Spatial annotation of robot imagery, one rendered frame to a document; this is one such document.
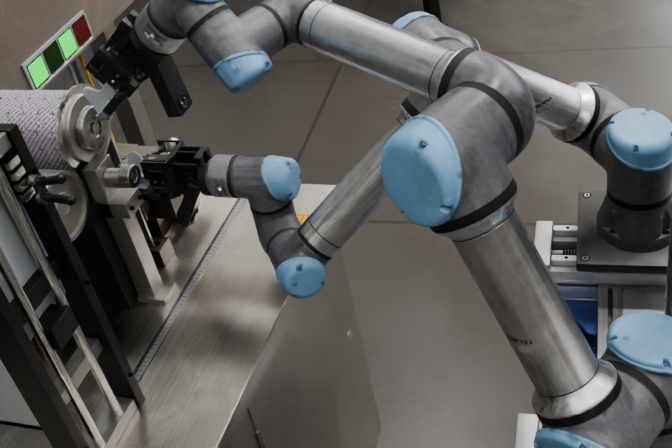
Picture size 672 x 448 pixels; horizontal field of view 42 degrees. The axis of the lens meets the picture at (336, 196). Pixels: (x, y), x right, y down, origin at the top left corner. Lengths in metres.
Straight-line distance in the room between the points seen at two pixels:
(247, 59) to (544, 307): 0.53
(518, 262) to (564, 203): 2.09
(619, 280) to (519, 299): 0.72
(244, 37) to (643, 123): 0.75
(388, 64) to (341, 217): 0.31
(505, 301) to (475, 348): 1.58
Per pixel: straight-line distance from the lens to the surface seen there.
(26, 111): 1.53
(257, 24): 1.28
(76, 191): 1.52
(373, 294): 2.86
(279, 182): 1.46
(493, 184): 1.02
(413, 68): 1.17
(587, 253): 1.71
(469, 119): 1.02
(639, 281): 1.77
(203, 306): 1.62
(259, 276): 1.64
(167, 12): 1.29
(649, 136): 1.62
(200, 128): 3.94
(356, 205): 1.39
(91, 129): 1.51
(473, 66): 1.11
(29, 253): 1.27
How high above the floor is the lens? 1.95
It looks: 36 degrees down
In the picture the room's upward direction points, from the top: 13 degrees counter-clockwise
